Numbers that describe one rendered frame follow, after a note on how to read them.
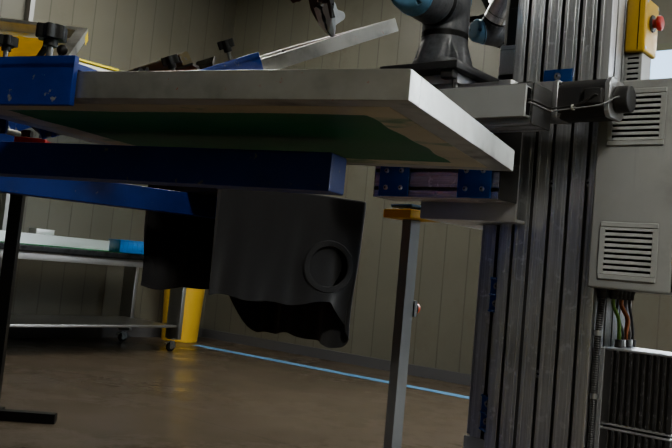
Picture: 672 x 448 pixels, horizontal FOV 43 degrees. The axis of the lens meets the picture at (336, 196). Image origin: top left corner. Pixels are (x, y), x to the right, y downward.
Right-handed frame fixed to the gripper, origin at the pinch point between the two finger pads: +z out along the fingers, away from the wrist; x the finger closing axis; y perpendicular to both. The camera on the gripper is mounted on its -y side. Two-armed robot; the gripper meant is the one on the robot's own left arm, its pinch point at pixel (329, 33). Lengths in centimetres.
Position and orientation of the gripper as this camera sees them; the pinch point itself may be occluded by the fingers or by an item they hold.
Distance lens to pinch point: 235.0
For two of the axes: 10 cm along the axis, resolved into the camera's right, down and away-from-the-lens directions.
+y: 7.6, -3.3, 5.6
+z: 2.7, 9.4, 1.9
